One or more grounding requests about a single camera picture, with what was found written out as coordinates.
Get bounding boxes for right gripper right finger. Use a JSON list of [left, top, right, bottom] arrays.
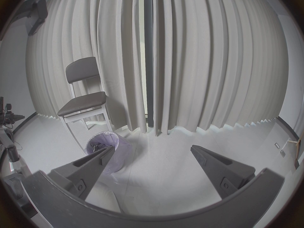
[[190, 145, 256, 201]]

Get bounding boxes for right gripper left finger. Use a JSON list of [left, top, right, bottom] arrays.
[[47, 146, 116, 201]]

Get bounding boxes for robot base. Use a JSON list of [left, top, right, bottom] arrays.
[[0, 170, 123, 223]]

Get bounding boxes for crumpled black plastic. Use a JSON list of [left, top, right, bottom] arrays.
[[90, 142, 106, 154]]

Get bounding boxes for white trash bin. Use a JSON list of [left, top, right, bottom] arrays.
[[86, 132, 130, 174]]

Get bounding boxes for grey padded white chair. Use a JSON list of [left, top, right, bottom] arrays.
[[57, 57, 113, 151]]

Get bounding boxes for white curtain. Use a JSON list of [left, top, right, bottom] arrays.
[[153, 0, 290, 137], [26, 0, 148, 133]]

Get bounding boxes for window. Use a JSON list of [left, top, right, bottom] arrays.
[[140, 0, 155, 128]]

